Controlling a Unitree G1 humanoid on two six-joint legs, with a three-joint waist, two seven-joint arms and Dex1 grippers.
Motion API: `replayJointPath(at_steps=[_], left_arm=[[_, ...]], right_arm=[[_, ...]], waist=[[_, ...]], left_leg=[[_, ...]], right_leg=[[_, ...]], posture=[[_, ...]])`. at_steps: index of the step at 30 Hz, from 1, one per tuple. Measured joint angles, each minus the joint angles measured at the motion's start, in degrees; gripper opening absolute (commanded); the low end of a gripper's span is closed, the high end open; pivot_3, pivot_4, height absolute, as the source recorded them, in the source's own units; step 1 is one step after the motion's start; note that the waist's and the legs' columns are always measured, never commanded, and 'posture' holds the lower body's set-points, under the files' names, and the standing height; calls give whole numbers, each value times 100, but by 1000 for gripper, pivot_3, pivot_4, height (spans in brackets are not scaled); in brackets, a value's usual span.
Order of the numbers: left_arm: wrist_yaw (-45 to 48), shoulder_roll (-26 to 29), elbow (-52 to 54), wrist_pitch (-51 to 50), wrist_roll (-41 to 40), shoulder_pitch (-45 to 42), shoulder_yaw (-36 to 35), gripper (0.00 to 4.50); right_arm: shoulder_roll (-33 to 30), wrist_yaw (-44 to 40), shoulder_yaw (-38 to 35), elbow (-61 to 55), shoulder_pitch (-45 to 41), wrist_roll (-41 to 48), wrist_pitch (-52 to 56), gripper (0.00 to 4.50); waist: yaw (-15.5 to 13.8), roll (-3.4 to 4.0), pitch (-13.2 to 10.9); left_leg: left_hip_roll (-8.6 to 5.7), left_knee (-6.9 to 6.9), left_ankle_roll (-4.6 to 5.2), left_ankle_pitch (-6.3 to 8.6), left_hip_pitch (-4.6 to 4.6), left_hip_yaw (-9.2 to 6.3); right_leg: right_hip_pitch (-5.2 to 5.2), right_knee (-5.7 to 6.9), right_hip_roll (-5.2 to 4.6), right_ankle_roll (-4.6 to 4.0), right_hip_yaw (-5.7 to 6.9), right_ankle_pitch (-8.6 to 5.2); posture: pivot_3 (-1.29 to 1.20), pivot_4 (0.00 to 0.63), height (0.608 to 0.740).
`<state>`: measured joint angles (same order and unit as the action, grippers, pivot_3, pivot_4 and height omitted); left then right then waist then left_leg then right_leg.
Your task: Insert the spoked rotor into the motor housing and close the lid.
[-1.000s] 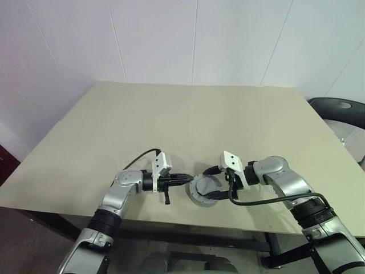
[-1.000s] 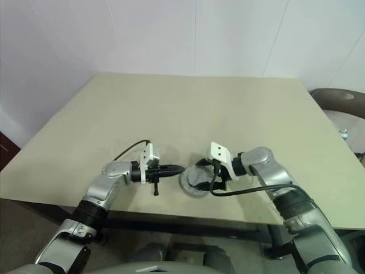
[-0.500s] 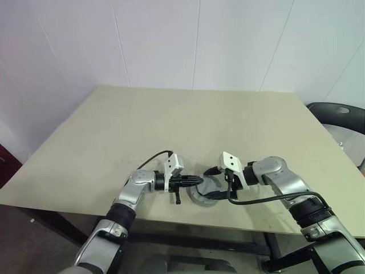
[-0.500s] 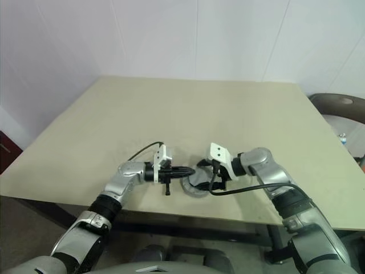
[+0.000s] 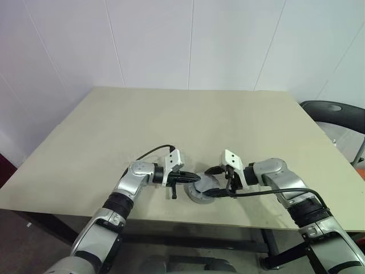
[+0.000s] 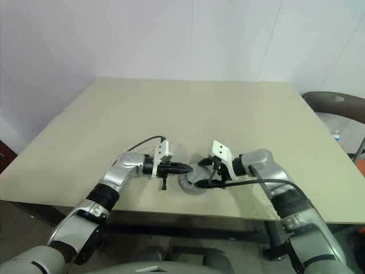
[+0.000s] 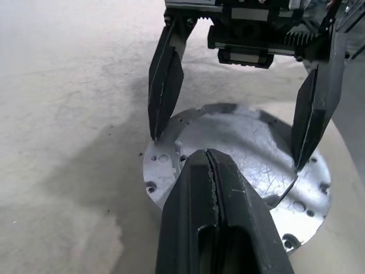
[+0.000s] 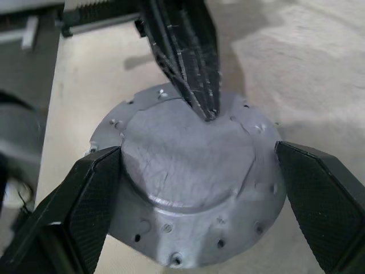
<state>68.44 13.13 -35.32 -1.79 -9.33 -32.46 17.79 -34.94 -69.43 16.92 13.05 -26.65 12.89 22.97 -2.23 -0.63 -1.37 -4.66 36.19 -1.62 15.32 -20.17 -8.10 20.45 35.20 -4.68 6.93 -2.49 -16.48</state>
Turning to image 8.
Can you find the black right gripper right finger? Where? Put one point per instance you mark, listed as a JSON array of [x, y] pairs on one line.
[[319, 205]]

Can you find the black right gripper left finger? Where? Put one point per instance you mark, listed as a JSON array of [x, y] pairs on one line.
[[85, 205]]

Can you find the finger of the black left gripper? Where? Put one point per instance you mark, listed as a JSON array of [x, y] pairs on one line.
[[168, 48], [204, 57]]

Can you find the silver round motor lid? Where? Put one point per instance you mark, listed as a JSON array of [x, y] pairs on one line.
[[185, 160]]

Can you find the silver rounded robot body part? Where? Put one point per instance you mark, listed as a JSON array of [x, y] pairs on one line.
[[20, 128]]

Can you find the black aluminium rail frame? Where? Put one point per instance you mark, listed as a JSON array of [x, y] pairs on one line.
[[94, 23]]

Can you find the white metal frame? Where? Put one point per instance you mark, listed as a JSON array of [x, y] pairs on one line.
[[28, 34]]

